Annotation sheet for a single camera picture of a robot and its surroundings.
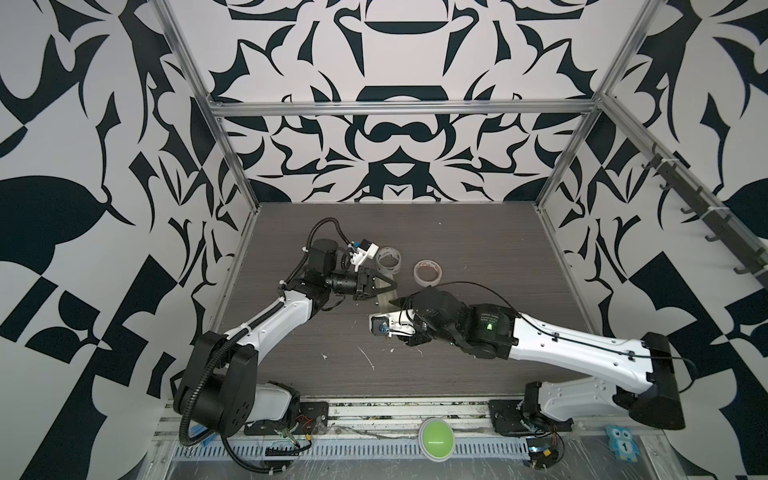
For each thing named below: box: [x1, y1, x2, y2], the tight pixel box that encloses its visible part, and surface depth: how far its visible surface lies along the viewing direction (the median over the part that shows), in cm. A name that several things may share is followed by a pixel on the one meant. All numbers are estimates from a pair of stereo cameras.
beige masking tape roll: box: [413, 259, 443, 287], surface depth 102 cm
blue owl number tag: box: [605, 424, 640, 462], surface depth 71 cm
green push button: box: [418, 417, 455, 463], surface depth 71 cm
